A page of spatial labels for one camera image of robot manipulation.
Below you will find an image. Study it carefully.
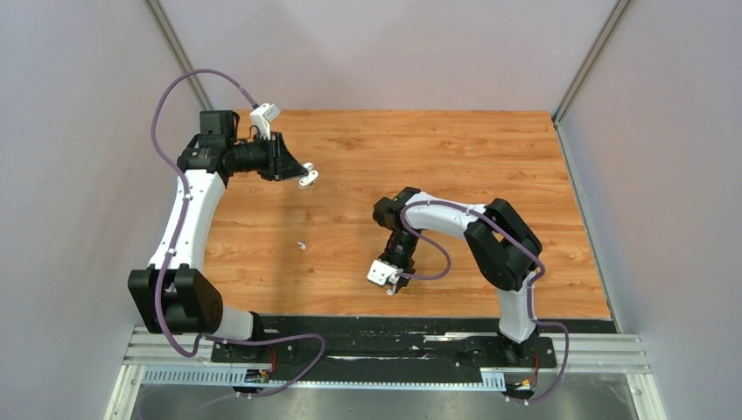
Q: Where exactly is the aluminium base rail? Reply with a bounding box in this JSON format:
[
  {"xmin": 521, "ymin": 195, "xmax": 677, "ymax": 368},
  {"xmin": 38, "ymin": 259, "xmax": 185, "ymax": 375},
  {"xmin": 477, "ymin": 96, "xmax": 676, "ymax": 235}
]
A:
[{"xmin": 123, "ymin": 328, "xmax": 651, "ymax": 374}]

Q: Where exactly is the aluminium frame post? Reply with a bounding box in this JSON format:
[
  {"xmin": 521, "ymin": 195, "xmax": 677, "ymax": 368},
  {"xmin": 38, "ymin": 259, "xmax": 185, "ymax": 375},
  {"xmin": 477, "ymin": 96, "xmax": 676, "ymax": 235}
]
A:
[
  {"xmin": 143, "ymin": 0, "xmax": 214, "ymax": 110},
  {"xmin": 551, "ymin": 0, "xmax": 634, "ymax": 128}
]

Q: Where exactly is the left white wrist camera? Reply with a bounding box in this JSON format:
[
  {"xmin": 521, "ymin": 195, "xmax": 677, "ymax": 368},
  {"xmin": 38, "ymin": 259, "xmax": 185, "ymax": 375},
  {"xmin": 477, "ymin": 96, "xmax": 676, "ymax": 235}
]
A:
[{"xmin": 249, "ymin": 103, "xmax": 282, "ymax": 140}]

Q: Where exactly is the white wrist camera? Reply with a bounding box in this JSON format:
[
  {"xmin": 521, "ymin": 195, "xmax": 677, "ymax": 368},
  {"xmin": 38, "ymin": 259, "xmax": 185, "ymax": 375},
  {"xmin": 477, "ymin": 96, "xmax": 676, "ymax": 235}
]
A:
[
  {"xmin": 249, "ymin": 103, "xmax": 282, "ymax": 140},
  {"xmin": 366, "ymin": 259, "xmax": 403, "ymax": 287}
]

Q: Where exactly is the white slotted cable duct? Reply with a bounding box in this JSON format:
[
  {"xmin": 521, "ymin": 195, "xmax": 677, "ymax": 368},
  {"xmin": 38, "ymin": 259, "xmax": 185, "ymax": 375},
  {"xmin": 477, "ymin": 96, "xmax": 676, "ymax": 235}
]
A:
[{"xmin": 140, "ymin": 367, "xmax": 507, "ymax": 391}]

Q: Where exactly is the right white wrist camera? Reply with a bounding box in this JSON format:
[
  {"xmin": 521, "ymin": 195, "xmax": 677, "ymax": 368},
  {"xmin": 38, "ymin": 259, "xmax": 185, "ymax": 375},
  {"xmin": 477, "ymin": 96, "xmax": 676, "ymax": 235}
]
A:
[{"xmin": 366, "ymin": 259, "xmax": 403, "ymax": 287}]

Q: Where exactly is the white earbud charging case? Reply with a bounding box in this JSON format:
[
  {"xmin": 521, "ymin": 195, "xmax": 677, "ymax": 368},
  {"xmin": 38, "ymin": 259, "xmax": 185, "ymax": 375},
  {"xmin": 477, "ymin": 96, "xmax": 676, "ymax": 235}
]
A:
[{"xmin": 297, "ymin": 162, "xmax": 319, "ymax": 189}]

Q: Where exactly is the left aluminium frame post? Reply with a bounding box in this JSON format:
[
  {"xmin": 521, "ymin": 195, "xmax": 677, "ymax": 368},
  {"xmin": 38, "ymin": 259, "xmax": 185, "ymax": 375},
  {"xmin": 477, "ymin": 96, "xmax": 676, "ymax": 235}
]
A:
[{"xmin": 143, "ymin": 0, "xmax": 214, "ymax": 110}]

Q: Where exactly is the right aluminium frame post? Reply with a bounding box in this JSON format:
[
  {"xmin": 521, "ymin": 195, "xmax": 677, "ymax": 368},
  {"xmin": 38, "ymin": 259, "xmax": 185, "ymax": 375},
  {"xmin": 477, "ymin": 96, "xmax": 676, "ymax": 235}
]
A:
[{"xmin": 551, "ymin": 0, "xmax": 634, "ymax": 128}]

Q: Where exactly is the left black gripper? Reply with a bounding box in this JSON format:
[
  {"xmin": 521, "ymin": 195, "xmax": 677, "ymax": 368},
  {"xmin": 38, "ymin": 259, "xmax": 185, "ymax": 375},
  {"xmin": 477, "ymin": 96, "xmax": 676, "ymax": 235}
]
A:
[{"xmin": 227, "ymin": 131, "xmax": 309, "ymax": 182}]

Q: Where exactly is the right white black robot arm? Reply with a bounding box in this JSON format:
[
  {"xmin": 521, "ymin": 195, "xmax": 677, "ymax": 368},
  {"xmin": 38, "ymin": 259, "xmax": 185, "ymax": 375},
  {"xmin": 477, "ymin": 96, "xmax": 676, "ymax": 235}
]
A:
[{"xmin": 367, "ymin": 187, "xmax": 544, "ymax": 366}]

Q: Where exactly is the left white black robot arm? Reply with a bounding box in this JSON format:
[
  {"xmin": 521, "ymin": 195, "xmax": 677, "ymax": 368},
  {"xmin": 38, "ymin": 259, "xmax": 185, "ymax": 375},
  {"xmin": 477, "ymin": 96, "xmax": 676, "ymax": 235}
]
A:
[{"xmin": 128, "ymin": 103, "xmax": 319, "ymax": 361}]

